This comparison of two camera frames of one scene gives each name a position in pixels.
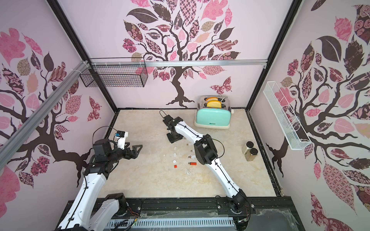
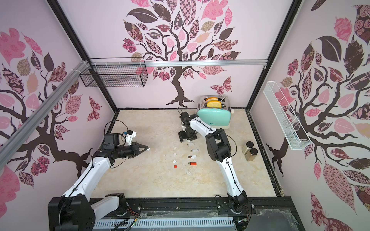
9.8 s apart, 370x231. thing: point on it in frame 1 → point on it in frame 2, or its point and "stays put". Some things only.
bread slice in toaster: [213, 102] stays put
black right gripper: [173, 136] → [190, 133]
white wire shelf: [292, 132] stays put
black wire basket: [115, 72] stays put
